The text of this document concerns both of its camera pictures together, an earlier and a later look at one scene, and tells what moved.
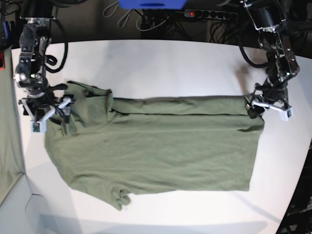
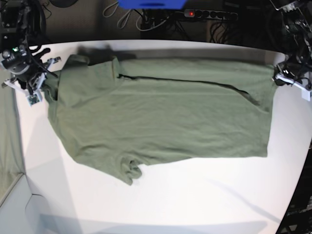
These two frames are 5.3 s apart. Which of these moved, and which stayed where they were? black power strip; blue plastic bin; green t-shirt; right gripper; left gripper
Moved: left gripper; right gripper; green t-shirt
Stayed: black power strip; blue plastic bin
